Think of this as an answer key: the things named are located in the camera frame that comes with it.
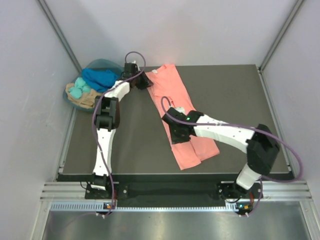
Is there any pink t shirt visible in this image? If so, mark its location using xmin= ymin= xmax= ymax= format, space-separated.
xmin=146 ymin=64 xmax=220 ymax=170

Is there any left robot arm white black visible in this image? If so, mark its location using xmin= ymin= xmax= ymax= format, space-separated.
xmin=89 ymin=61 xmax=153 ymax=201

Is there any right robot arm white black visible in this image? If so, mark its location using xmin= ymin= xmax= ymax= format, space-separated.
xmin=162 ymin=107 xmax=280 ymax=201

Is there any blue t shirt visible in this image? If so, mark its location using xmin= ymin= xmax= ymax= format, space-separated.
xmin=81 ymin=68 xmax=120 ymax=93

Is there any teal laundry basket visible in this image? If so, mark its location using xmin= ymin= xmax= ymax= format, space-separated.
xmin=62 ymin=58 xmax=124 ymax=113

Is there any beige t shirt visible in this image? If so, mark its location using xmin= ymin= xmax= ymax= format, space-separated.
xmin=65 ymin=83 xmax=102 ymax=109

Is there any light turquoise t shirt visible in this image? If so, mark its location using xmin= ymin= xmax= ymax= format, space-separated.
xmin=67 ymin=77 xmax=91 ymax=100

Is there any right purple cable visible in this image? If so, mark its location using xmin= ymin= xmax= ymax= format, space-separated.
xmin=160 ymin=95 xmax=304 ymax=217

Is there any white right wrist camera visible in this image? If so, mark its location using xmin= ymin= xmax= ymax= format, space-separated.
xmin=174 ymin=107 xmax=185 ymax=114

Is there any left aluminium frame post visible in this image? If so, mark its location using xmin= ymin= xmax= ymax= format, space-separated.
xmin=36 ymin=0 xmax=82 ymax=73

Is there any aluminium frame post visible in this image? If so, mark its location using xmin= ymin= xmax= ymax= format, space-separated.
xmin=36 ymin=0 xmax=82 ymax=73
xmin=257 ymin=0 xmax=306 ymax=74

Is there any grey slotted cable duct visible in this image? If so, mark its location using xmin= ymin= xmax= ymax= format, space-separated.
xmin=50 ymin=201 xmax=250 ymax=213

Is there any aluminium rail front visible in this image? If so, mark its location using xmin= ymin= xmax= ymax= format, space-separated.
xmin=40 ymin=181 xmax=312 ymax=202

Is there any right aluminium frame post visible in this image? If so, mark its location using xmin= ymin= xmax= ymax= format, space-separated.
xmin=257 ymin=0 xmax=306 ymax=74

